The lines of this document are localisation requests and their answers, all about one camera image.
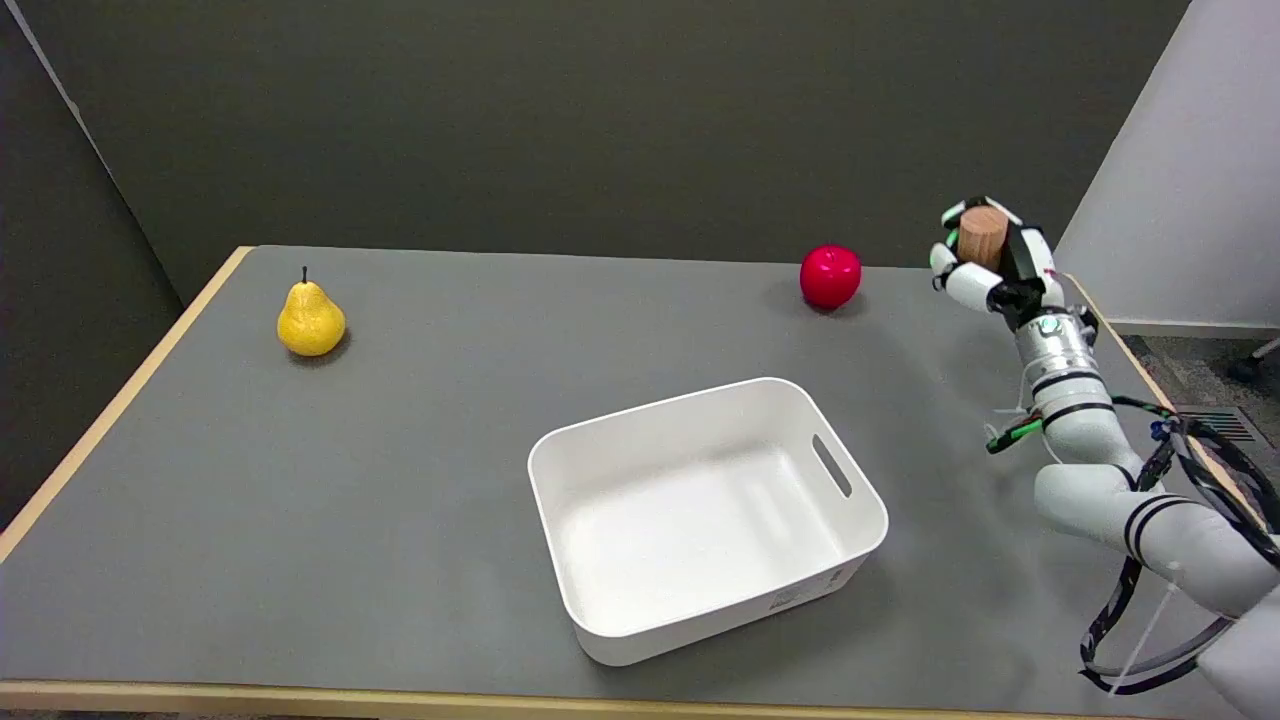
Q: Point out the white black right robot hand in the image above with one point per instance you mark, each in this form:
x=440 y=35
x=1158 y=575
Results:
x=1020 y=262

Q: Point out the wooden cylinder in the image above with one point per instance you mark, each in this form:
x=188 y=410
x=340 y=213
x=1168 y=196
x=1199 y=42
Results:
x=982 y=238

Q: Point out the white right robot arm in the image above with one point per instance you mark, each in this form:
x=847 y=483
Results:
x=1100 y=460

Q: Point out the white plastic box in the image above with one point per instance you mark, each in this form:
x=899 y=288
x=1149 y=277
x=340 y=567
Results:
x=705 y=518

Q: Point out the red apple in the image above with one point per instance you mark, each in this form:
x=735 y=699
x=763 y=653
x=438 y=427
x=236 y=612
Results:
x=830 y=275

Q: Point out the yellow pear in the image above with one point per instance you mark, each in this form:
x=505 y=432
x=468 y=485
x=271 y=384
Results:
x=310 y=318

